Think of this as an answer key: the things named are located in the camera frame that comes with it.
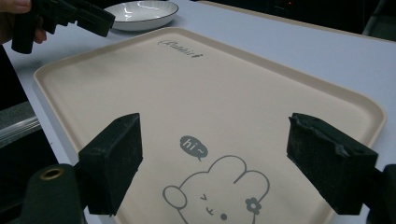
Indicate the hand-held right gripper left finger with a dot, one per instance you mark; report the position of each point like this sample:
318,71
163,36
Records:
109,165

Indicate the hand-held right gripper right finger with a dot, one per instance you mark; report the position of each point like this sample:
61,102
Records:
330,165

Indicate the white bowl with dark rim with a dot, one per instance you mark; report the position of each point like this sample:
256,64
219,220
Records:
140,15

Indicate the beige tray with rabbit print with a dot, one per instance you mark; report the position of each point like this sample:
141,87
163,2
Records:
193,99

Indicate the dark chair back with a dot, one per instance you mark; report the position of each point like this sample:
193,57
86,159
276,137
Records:
381,23

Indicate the grey metal rail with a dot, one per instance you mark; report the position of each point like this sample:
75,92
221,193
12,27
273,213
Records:
17,124

